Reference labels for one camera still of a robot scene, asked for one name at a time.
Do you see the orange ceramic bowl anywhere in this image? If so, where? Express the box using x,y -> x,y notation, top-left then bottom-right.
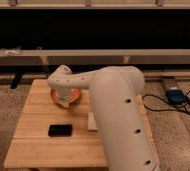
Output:
51,89 -> 81,104

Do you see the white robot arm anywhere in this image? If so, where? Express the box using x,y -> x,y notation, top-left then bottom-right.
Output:
47,65 -> 160,171

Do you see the black rectangular box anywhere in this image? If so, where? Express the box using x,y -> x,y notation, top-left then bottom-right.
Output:
48,124 -> 73,137

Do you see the white rectangular block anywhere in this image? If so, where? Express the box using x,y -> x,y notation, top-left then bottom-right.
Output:
88,112 -> 98,131

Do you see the wooden table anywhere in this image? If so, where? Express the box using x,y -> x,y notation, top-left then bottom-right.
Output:
4,80 -> 159,171

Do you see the blue power adapter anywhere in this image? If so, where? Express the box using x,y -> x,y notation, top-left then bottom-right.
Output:
166,89 -> 187,105

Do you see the long wooden rail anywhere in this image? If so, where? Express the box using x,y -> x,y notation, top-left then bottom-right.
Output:
0,49 -> 190,66

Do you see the black cable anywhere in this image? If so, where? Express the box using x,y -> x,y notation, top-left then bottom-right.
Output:
141,76 -> 190,168

